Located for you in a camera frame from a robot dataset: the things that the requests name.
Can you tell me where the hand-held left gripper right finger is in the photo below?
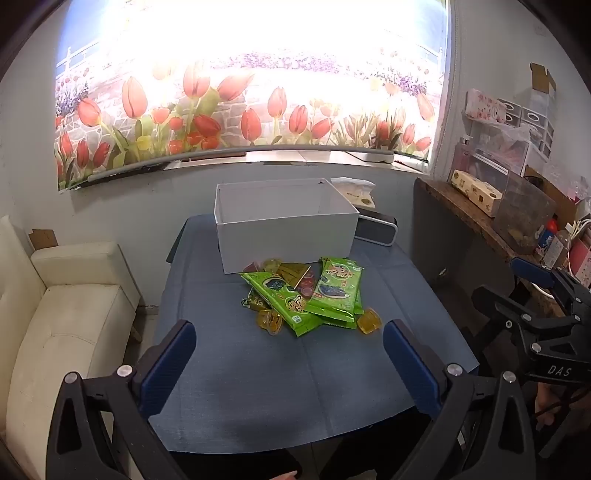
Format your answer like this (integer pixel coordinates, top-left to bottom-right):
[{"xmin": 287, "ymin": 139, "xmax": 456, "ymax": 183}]
[{"xmin": 382, "ymin": 318, "xmax": 541, "ymax": 480}]

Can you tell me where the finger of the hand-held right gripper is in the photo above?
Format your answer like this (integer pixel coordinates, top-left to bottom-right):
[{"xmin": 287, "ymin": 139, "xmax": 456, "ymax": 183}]
[
  {"xmin": 473, "ymin": 286, "xmax": 578, "ymax": 356},
  {"xmin": 510, "ymin": 257, "xmax": 591, "ymax": 320}
]

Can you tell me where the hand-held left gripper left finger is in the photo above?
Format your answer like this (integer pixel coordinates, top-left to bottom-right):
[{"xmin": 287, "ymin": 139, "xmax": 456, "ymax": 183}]
[{"xmin": 46, "ymin": 319, "xmax": 199, "ymax": 480}]

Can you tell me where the amber jelly cup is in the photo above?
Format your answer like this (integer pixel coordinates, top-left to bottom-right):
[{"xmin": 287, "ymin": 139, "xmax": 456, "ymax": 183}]
[
  {"xmin": 357, "ymin": 309, "xmax": 382, "ymax": 335},
  {"xmin": 255, "ymin": 309, "xmax": 284, "ymax": 336}
]

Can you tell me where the red jelly cup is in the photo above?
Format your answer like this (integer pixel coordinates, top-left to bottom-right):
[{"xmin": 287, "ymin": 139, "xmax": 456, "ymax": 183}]
[{"xmin": 295, "ymin": 272, "xmax": 320, "ymax": 296}]

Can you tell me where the olive gold snack packet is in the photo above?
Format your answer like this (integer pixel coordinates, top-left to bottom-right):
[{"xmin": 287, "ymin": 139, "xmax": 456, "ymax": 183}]
[{"xmin": 276, "ymin": 261, "xmax": 315, "ymax": 291}]

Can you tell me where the white cardboard box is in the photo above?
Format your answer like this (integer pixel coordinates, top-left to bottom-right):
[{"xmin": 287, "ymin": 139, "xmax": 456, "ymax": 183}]
[{"xmin": 214, "ymin": 178, "xmax": 361, "ymax": 275}]

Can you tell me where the person's right hand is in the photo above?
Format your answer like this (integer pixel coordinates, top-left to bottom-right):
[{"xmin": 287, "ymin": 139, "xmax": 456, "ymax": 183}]
[{"xmin": 534, "ymin": 383, "xmax": 563, "ymax": 431}]

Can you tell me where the clear plastic container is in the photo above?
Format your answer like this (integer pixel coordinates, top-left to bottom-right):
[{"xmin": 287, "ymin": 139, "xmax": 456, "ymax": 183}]
[{"xmin": 492, "ymin": 171, "xmax": 557, "ymax": 256}]

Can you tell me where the blue tablecloth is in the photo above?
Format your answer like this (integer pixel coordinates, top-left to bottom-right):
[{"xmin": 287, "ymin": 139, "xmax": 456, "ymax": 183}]
[{"xmin": 150, "ymin": 213, "xmax": 481, "ymax": 453}]

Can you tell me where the cream patterned tissue box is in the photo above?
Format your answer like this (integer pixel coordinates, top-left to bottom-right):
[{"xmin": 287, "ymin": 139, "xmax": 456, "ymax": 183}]
[{"xmin": 450, "ymin": 169, "xmax": 504, "ymax": 217}]

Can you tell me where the brown wooden side counter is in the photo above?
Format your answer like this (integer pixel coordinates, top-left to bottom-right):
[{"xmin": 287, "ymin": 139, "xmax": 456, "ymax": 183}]
[{"xmin": 413, "ymin": 178, "xmax": 591, "ymax": 324}]

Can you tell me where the cream leather sofa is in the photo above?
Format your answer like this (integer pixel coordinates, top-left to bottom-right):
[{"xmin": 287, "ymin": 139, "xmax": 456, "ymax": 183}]
[{"xmin": 0, "ymin": 215, "xmax": 142, "ymax": 462}]

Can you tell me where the pink bottle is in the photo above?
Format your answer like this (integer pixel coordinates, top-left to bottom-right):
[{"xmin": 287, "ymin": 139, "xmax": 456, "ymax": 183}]
[{"xmin": 455, "ymin": 137, "xmax": 472, "ymax": 174}]

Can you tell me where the clear plastic drawer unit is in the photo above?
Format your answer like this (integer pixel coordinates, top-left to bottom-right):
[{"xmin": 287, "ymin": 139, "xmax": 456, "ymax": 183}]
[{"xmin": 501, "ymin": 90, "xmax": 557, "ymax": 160}]

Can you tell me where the floral fabric pouch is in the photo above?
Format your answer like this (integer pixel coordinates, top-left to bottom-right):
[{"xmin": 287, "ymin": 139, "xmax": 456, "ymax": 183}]
[{"xmin": 465, "ymin": 89, "xmax": 507, "ymax": 124}]

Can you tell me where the flat cardboard piece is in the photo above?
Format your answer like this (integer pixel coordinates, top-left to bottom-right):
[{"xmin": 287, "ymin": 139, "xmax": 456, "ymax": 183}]
[{"xmin": 28, "ymin": 228, "xmax": 59, "ymax": 252}]

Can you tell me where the white tissue packet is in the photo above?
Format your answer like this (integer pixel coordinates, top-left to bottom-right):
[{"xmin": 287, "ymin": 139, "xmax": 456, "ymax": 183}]
[{"xmin": 331, "ymin": 176, "xmax": 376, "ymax": 209}]

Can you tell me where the small open cardboard box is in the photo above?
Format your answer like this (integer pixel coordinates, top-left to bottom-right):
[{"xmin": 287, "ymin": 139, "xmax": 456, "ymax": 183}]
[{"xmin": 530, "ymin": 62, "xmax": 557, "ymax": 93}]

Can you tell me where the tulip printed window blind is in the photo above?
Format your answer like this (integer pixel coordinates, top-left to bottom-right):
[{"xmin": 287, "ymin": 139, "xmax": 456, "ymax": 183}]
[{"xmin": 54, "ymin": 0, "xmax": 451, "ymax": 191}]

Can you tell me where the black speaker white frame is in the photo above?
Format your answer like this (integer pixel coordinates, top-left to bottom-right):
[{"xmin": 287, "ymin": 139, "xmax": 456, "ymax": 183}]
[{"xmin": 355, "ymin": 208, "xmax": 399, "ymax": 246}]

